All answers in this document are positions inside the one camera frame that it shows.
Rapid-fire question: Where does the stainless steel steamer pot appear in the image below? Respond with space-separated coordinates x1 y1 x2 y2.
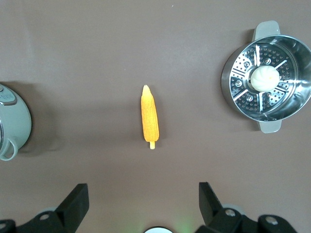
221 20 311 134

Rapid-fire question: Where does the perforated steel steamer plate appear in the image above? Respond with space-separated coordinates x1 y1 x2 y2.
229 45 298 115

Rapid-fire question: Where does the white steamed bun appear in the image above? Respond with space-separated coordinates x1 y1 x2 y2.
250 67 279 92

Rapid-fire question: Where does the electric cooking pot with handles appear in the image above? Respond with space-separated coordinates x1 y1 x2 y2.
0 82 32 161

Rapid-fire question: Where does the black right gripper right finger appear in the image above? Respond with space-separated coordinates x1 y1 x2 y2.
194 182 299 233

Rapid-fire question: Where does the brown table mat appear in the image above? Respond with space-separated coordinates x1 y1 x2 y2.
0 0 311 233

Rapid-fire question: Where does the yellow corn cob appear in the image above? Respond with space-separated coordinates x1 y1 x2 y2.
140 84 160 150

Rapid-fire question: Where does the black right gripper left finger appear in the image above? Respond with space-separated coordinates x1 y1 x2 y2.
0 183 89 233

